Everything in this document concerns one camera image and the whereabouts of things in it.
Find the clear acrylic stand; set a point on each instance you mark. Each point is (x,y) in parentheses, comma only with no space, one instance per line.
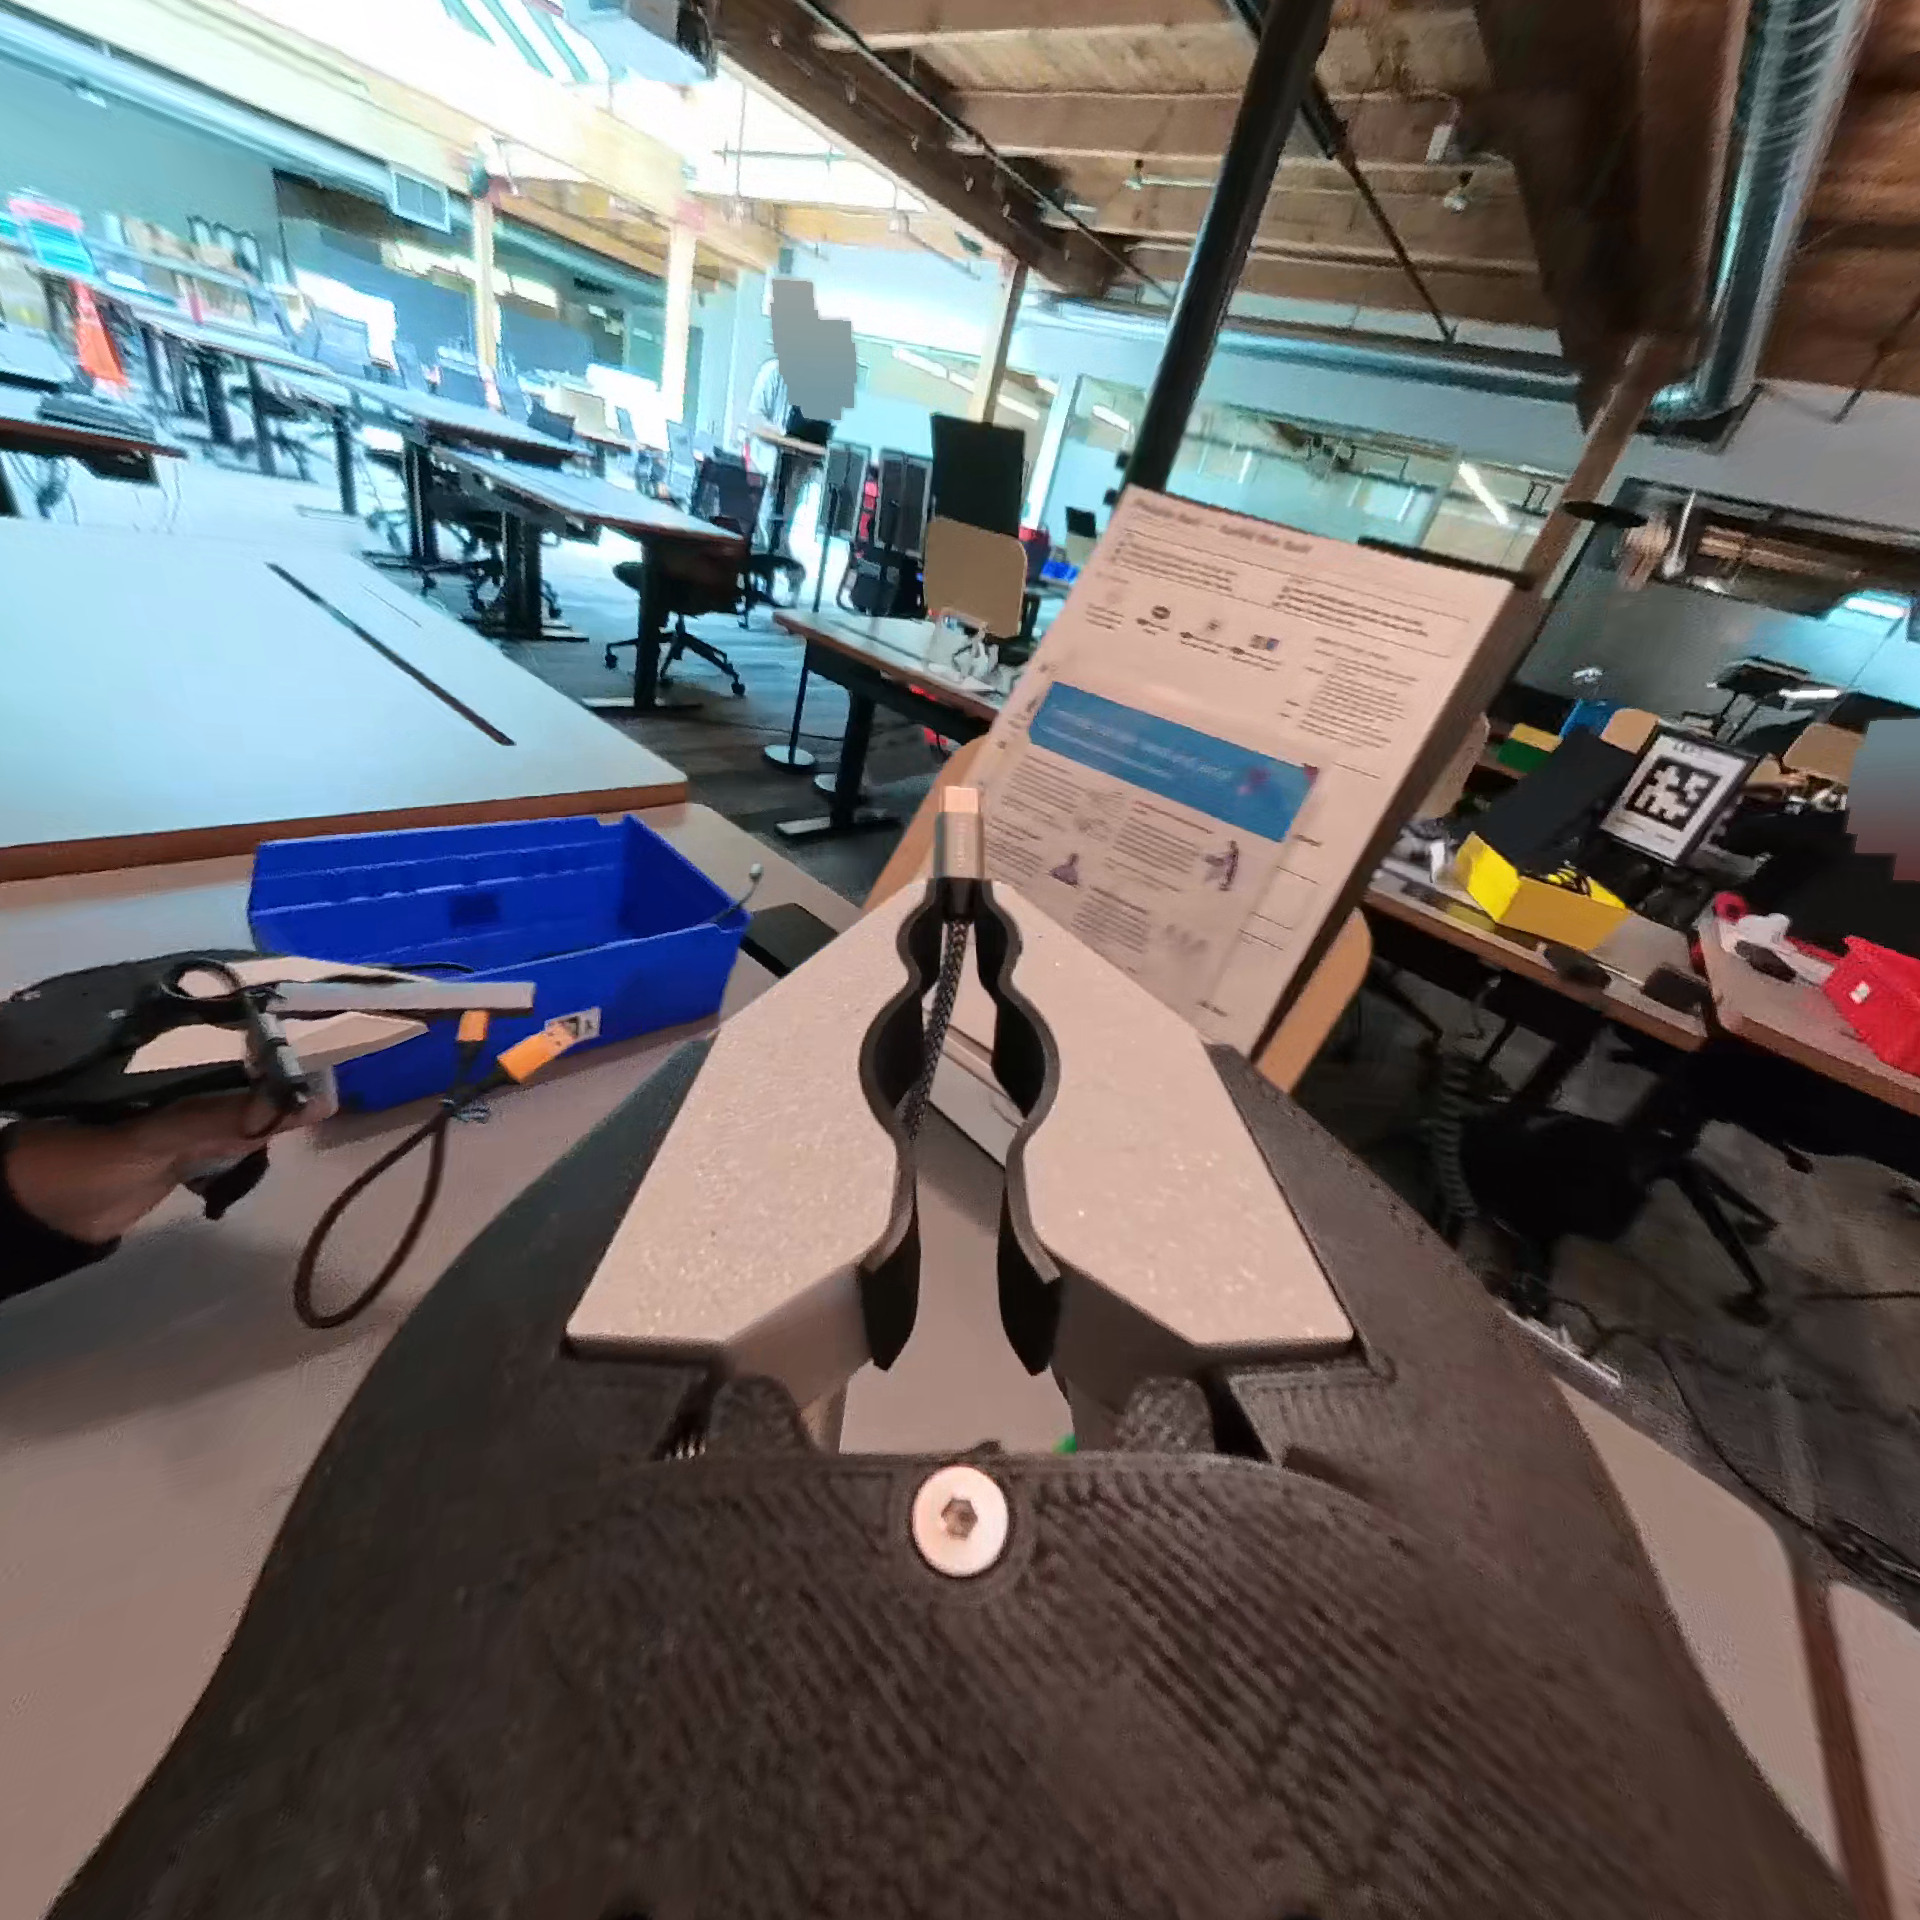
(962,646)

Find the instruction sheet on stand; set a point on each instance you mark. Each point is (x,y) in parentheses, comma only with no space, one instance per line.
(1312,1005)

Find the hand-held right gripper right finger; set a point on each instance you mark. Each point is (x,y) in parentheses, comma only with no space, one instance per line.
(1184,1201)

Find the tan wooden board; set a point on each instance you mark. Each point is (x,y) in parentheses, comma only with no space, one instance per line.
(975,578)

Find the ceiling projector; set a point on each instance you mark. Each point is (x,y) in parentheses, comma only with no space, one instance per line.
(645,31)

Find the fiducial marker board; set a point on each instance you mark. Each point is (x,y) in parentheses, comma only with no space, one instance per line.
(1677,797)

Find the blue bin with tag sticker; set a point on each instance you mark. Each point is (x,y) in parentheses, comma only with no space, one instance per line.
(451,916)

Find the sheet with blue banner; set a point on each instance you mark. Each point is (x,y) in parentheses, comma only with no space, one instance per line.
(1141,839)

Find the black panel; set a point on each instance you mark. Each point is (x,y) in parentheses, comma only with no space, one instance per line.
(980,464)

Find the upright black screen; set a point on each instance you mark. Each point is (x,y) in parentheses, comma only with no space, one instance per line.
(904,512)
(848,511)

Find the long office desk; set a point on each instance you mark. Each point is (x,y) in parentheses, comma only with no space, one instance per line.
(599,504)

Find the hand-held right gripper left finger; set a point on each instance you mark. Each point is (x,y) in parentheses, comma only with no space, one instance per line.
(750,1201)

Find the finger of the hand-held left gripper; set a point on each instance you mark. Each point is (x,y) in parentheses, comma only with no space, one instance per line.
(284,1049)
(405,997)

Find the neighbouring office desk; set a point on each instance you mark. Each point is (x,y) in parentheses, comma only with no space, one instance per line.
(886,646)

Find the black metal pole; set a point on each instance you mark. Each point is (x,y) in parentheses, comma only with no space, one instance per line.
(1228,225)

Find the large yellow bin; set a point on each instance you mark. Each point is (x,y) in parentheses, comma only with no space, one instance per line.
(1547,909)

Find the grey desk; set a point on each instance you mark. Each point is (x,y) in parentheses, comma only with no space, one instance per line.
(149,1425)

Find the person's left hand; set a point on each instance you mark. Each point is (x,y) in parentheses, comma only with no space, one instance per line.
(120,1172)

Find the red bin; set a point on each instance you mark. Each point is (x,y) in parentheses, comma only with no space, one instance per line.
(1875,1005)

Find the black office chair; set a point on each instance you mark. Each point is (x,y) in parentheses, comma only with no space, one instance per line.
(706,570)

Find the silver ventilation duct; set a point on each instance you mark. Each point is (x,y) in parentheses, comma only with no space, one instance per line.
(1770,181)

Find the large printed instruction sheet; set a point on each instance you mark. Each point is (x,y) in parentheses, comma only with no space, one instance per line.
(1277,586)

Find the adjacent white desk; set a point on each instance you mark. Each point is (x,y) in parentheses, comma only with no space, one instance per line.
(226,676)

